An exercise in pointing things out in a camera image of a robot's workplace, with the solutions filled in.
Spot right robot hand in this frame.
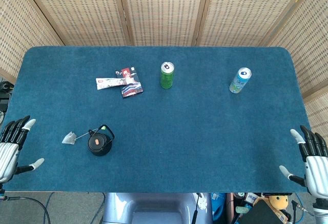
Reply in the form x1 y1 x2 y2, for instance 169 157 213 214
279 125 328 199

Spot black teapot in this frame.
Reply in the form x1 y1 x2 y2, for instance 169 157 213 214
88 124 115 157

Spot black rod with white tag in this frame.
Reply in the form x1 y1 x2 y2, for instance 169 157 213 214
191 192 207 224

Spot green comb-shaped item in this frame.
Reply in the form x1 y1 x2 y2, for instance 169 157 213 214
235 205 250 215

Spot woven rattan screen panel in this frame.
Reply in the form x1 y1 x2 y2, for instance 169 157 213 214
19 0 132 47
117 0 212 47
192 0 316 47
303 89 328 132
265 0 328 102
0 0 65 81

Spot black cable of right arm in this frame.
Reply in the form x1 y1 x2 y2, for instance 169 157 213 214
291 199 315 224

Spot black flat box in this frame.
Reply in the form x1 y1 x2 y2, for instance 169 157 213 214
240 199 284 224

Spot dark packet with red print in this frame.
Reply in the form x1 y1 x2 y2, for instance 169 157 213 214
115 66 145 99

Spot green drink can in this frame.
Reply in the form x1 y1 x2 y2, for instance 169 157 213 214
160 62 175 90

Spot white snack packet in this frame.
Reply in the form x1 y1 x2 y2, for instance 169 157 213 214
95 77 142 91

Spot white and blue drink can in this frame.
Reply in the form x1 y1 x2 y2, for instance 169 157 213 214
229 67 252 94

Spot black teapot lid orange knob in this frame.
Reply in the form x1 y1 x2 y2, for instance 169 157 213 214
88 133 106 151

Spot black electronics with cables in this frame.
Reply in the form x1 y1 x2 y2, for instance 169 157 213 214
0 79 14 122

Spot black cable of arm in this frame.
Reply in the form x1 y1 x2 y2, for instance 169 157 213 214
4 195 50 224
291 199 315 224

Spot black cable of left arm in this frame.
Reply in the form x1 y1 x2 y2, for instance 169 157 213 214
4 195 50 224

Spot blue cable on floor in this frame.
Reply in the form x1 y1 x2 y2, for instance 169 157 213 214
44 192 55 224

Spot white tea bag with string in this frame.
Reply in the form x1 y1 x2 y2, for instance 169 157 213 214
61 130 91 145

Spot grey robot torso base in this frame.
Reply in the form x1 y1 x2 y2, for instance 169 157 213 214
102 192 214 224

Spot yellow plush toy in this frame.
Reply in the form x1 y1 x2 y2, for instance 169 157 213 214
268 195 290 211

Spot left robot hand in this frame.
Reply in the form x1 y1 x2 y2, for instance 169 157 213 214
0 115 45 184

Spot blue plastic bag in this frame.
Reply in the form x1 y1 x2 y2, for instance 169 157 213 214
211 192 228 222

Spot white printed carton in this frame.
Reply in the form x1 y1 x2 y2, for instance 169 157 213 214
242 192 262 206

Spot blue table mat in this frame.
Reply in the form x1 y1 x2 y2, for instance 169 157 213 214
0 46 316 193

